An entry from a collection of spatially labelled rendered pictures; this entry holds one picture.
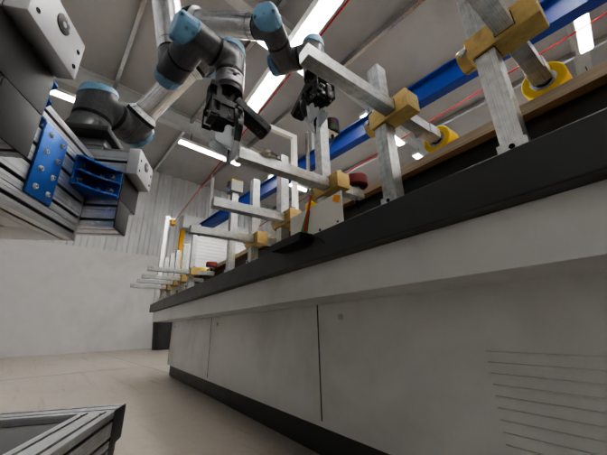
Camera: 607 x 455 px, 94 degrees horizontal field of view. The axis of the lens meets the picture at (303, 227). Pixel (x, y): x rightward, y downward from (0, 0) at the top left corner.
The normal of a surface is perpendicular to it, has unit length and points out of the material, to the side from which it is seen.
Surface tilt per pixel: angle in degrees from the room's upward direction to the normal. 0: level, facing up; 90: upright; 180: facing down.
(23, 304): 90
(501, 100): 90
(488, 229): 90
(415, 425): 90
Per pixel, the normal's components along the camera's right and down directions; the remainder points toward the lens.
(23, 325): 0.67, -0.26
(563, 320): -0.81, -0.17
